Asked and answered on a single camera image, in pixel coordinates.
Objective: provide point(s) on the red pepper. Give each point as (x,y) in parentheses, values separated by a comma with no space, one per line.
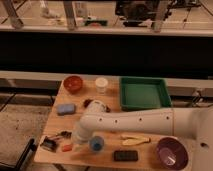
(67,148)

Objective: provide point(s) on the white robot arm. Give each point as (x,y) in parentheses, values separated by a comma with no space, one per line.
(195,123)

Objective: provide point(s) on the white cup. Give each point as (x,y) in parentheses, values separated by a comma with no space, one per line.
(101,84)

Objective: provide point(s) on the blue cup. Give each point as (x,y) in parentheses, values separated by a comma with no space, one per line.
(96,143)

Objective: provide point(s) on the dark grape bunch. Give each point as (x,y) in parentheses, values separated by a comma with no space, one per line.
(88,101)

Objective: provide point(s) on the green plastic tray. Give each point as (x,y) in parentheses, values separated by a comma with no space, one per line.
(140,93)

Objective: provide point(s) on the blue sponge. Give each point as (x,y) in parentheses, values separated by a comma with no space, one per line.
(65,109)

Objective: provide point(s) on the yellow banana peel toy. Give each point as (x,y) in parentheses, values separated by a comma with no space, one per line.
(131,140)

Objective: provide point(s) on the black rectangular block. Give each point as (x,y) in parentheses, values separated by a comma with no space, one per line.
(125,155)

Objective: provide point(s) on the purple bowl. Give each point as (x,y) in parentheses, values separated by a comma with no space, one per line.
(172,154)

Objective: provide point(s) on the black handled brush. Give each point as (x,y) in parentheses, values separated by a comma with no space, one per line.
(63,134)

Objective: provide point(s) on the black chair frame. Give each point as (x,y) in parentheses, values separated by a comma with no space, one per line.
(29,147)

